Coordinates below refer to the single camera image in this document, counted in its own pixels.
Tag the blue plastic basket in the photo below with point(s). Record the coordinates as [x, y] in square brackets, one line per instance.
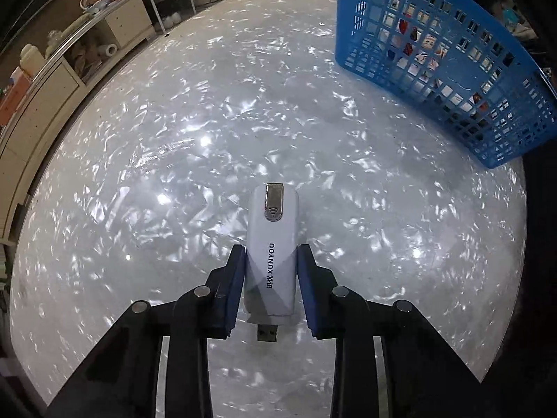
[457, 64]

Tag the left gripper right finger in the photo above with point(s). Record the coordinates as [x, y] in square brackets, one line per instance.
[389, 358]

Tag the white usb wifi dongle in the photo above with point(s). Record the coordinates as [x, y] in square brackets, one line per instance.
[271, 268]

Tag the white paper roll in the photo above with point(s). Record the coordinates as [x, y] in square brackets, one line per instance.
[107, 50]

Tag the cream low cabinet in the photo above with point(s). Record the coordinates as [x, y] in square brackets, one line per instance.
[55, 94]

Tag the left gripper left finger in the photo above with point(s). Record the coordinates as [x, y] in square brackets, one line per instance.
[119, 377]

